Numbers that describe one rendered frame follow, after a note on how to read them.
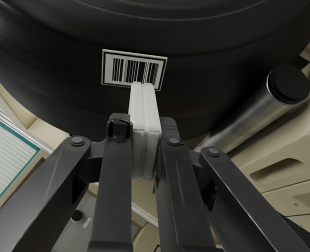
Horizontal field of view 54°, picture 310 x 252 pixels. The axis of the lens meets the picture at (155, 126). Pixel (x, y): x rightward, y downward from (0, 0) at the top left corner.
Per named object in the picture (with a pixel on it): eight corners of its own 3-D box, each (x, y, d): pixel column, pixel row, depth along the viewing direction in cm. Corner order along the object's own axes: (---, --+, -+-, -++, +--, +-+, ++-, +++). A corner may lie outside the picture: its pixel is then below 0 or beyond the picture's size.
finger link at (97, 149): (127, 189, 14) (60, 185, 14) (128, 135, 18) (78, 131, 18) (130, 162, 13) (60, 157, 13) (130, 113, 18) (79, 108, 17)
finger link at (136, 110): (139, 180, 16) (125, 179, 16) (137, 120, 22) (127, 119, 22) (146, 130, 15) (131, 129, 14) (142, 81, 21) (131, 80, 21)
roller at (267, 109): (185, 166, 63) (190, 147, 65) (205, 173, 63) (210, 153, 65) (268, 93, 31) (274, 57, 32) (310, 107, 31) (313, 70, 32)
